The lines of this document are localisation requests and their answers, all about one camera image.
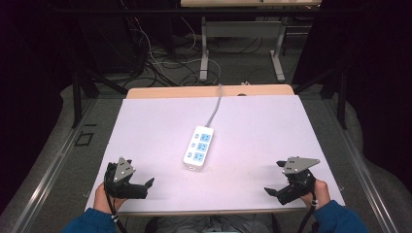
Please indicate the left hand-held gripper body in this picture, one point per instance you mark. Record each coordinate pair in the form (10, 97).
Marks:
(121, 189)

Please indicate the dark curtain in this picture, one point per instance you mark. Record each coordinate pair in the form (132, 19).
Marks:
(379, 64)
(29, 64)

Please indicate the person's grey lap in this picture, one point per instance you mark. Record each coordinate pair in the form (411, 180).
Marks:
(210, 224)

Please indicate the person's left hand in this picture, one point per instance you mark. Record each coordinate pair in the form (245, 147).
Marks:
(104, 203)

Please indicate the white power strip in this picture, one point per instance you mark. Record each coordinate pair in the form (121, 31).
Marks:
(198, 149)

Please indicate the black metal stand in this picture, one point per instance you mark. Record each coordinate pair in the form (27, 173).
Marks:
(77, 93)
(341, 97)

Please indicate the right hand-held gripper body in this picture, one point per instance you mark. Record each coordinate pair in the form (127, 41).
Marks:
(301, 183)

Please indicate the desk with white legs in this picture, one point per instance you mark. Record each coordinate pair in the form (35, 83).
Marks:
(241, 29)

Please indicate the person's right hand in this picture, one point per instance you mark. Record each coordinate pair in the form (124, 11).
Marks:
(321, 194)

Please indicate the metal floor rail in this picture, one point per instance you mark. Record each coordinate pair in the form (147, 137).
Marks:
(362, 168)
(48, 174)

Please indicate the white table mat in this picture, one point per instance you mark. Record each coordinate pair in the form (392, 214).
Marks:
(252, 136)

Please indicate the black horizontal bar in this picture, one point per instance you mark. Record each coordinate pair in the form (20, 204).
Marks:
(194, 11)

